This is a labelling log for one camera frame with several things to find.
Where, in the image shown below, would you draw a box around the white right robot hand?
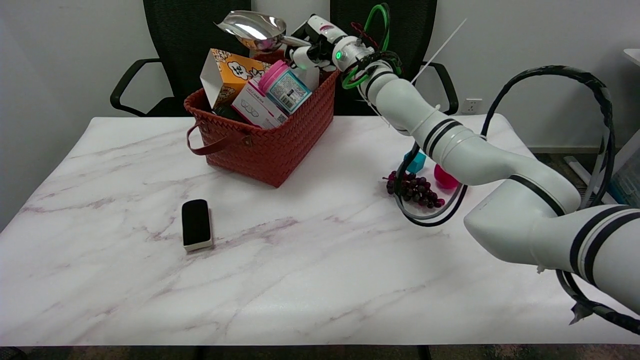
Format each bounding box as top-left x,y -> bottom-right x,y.
285,14 -> 347,72

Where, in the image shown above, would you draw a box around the stainless steel scoop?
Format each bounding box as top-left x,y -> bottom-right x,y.
215,10 -> 312,54

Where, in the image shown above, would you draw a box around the red woven basket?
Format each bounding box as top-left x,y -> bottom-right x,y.
184,48 -> 341,188

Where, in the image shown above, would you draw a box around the tall white grey box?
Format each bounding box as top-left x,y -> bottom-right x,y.
295,64 -> 322,92

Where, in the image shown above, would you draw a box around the teal jar with pink lid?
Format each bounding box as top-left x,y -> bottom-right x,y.
258,60 -> 313,116

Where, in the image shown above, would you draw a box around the orange popcorn box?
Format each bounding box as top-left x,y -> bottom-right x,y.
200,48 -> 272,109

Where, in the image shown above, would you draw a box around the black mesh office chair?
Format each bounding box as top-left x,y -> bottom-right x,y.
110,0 -> 252,118
330,0 -> 459,117

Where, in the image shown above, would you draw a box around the white and pink carton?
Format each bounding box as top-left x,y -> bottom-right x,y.
231,81 -> 290,130

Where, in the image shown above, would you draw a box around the teal cube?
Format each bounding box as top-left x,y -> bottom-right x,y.
403,150 -> 427,174

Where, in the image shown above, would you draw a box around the purple toy grapes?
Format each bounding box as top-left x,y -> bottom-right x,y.
383,171 -> 446,209

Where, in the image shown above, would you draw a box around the magenta plastic toy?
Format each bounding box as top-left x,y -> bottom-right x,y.
433,163 -> 460,190

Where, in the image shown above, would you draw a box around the black whiteboard eraser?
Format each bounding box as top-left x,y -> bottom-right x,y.
181,199 -> 214,252

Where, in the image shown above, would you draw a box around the black braided cable loop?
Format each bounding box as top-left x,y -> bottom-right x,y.
480,65 -> 640,336

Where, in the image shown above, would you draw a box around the white desk frame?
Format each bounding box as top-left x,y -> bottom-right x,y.
564,48 -> 640,206

